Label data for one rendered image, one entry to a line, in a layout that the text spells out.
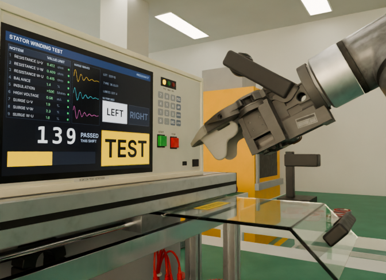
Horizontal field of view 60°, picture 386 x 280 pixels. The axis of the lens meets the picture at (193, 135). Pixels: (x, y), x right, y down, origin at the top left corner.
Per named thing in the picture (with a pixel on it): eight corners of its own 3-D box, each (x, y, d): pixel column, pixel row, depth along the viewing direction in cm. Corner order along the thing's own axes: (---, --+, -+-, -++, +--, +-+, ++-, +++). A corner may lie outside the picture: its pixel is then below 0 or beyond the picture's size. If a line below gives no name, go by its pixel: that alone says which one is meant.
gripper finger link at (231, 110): (202, 132, 49) (254, 102, 45) (199, 123, 49) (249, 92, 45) (217, 133, 53) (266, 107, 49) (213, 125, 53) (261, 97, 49)
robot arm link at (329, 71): (331, 36, 41) (340, 53, 48) (296, 57, 43) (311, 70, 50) (361, 88, 39) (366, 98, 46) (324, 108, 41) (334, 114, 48)
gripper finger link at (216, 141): (193, 172, 51) (243, 146, 47) (179, 137, 53) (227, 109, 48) (203, 171, 54) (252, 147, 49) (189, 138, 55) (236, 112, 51)
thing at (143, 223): (162, 226, 61) (162, 203, 62) (141, 233, 56) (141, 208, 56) (143, 224, 64) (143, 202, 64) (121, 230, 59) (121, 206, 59)
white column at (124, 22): (147, 236, 462) (149, 3, 479) (124, 244, 424) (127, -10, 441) (120, 232, 488) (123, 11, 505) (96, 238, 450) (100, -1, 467)
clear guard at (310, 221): (358, 238, 61) (356, 205, 61) (338, 282, 40) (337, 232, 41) (201, 220, 78) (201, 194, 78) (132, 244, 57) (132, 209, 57)
